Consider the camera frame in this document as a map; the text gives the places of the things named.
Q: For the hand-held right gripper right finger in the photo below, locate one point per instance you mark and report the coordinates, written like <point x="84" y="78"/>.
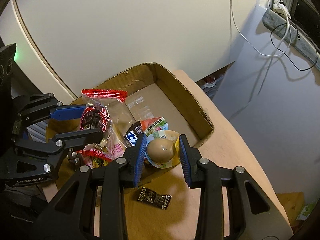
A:
<point x="185" y="160"/>

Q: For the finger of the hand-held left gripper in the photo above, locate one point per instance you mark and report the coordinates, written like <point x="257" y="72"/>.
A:
<point x="82" y="136"/>
<point x="67" y="112"/>

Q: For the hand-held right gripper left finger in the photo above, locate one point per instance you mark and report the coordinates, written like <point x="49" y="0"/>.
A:
<point x="140" y="160"/>

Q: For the red pastry packet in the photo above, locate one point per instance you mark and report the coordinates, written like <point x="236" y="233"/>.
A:
<point x="96" y="120"/>

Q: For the braised egg packet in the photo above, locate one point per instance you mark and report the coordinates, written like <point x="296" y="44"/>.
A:
<point x="160" y="150"/>

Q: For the brown chocolate bar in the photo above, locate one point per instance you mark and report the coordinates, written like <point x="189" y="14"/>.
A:
<point x="132" y="136"/>

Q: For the orange green snack packet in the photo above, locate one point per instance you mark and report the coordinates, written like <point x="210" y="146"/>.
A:
<point x="153" y="125"/>

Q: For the cardboard box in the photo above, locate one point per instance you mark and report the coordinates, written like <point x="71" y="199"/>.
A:
<point x="170" y="100"/>

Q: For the small dark candy packet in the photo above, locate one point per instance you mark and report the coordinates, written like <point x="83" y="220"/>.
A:
<point x="153" y="197"/>

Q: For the white wardrobe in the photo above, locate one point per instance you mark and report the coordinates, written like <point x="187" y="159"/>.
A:
<point x="125" y="30"/>

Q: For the green paper bag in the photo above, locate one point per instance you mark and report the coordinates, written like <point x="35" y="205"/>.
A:
<point x="307" y="211"/>

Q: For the grey windowsill mat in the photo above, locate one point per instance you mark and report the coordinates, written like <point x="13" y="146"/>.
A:
<point x="302" y="45"/>

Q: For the white power strip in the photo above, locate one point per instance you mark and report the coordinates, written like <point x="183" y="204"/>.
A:
<point x="277" y="6"/>

